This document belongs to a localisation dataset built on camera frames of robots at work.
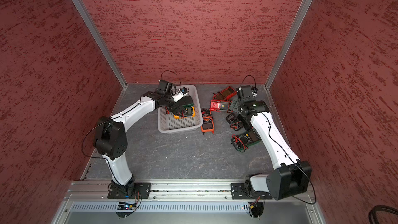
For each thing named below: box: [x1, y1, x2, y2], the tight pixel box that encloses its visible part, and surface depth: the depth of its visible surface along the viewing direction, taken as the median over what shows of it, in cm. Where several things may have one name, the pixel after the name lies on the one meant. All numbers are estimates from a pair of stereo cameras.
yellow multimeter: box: [173, 106, 196, 120], surface depth 102 cm
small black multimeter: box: [225, 113, 244, 132], surface depth 98 cm
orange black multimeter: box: [200, 108, 216, 135], surface depth 97 cm
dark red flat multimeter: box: [211, 86, 237, 100], surface depth 113 cm
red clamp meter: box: [209, 99, 231, 112], surface depth 103 cm
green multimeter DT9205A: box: [231, 129, 261, 151], surface depth 91 cm
